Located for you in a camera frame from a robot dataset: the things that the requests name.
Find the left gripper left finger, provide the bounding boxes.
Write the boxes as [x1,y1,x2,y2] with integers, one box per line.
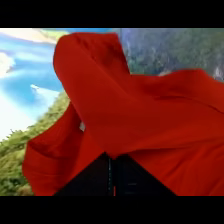
[54,152,113,197]

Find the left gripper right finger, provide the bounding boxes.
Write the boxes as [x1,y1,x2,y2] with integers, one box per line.
[114,154,177,197]

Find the red T-shirt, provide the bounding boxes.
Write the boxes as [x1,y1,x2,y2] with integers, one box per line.
[21,32,224,197]

